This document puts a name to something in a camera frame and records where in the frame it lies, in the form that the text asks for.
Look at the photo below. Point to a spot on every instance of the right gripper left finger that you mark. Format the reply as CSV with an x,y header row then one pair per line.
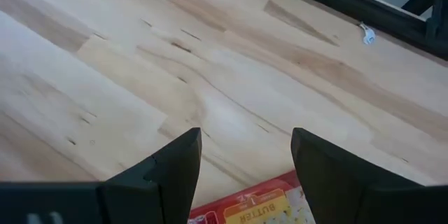
x,y
164,189

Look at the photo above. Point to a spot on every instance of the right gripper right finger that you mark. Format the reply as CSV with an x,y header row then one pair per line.
x,y
343,189

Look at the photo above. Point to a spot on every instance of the red butter popcorn bag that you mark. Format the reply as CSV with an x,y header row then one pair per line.
x,y
259,206

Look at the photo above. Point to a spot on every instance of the small white plastic clip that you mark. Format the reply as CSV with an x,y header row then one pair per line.
x,y
368,36

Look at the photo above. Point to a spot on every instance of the black metal table frame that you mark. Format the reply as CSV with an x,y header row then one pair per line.
x,y
350,1

